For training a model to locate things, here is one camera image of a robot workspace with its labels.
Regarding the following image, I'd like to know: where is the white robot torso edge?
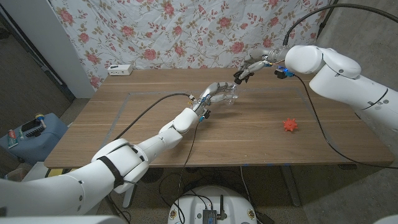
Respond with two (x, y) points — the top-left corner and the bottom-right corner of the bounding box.
(0, 214), (127, 224)

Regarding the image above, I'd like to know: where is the white table leg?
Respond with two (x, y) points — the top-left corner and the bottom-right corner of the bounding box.
(122, 186), (137, 209)

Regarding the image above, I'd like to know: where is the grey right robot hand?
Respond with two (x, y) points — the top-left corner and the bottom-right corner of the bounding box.
(233, 46), (290, 81)

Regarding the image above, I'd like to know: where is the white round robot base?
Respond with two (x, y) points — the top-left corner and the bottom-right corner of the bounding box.
(167, 185), (258, 224)

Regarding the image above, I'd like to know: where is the grey floor cable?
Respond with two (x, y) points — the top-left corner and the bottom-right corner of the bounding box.
(239, 166), (256, 215)

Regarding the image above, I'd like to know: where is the floral backdrop cloth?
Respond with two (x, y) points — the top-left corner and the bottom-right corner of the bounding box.
(49, 0), (332, 90)

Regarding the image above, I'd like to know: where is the grey electronics box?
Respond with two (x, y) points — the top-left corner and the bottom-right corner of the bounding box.
(202, 209), (218, 224)

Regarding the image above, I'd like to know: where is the right arm thick black cable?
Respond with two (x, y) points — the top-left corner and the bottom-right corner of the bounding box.
(282, 2), (398, 47)

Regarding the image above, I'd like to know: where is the left arm thick black cable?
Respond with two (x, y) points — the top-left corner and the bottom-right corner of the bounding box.
(113, 92), (193, 142)

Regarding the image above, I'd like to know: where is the black power adapter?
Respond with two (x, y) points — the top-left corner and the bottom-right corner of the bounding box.
(256, 212), (276, 224)

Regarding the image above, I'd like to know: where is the arm thick black cable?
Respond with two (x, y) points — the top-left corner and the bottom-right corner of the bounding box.
(113, 92), (193, 142)
(282, 2), (398, 47)

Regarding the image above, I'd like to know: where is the orange spiky stress ball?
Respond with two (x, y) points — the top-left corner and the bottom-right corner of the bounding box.
(282, 117), (299, 133)

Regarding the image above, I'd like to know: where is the white power strip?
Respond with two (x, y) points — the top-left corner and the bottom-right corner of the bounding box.
(107, 64), (134, 77)

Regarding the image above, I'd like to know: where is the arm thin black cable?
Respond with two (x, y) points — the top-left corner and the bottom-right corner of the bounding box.
(292, 73), (398, 170)
(177, 121), (201, 224)

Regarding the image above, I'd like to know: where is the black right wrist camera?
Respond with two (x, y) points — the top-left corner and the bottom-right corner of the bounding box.
(274, 68), (295, 79)

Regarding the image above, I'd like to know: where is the yellow black floor item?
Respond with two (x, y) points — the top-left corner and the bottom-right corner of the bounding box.
(45, 167), (73, 178)

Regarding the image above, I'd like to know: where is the black round floor object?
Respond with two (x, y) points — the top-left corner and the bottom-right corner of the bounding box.
(148, 167), (164, 184)

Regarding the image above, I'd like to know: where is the black hair brush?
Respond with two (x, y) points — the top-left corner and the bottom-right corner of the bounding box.
(21, 119), (43, 138)

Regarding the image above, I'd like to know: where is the red green toothpaste tube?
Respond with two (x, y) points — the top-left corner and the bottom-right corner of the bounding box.
(7, 129), (19, 149)

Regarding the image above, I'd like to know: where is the grey table leg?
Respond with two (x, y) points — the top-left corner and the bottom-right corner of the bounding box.
(279, 165), (302, 208)

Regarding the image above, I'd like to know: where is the clear plastic dispenser bottle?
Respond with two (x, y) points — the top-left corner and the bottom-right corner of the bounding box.
(223, 83), (240, 106)

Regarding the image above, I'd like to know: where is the black backdrop stand pole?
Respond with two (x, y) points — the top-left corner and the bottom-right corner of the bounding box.
(316, 6), (336, 40)

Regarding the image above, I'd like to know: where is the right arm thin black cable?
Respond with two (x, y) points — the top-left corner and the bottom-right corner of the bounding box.
(292, 73), (398, 170)

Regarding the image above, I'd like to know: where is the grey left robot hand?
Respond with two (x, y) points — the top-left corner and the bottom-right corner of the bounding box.
(190, 81), (240, 122)

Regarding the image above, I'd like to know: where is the black antenna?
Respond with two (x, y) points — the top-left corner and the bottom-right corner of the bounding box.
(217, 195), (227, 220)

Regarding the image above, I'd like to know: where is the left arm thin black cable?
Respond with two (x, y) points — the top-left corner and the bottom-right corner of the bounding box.
(177, 121), (201, 224)

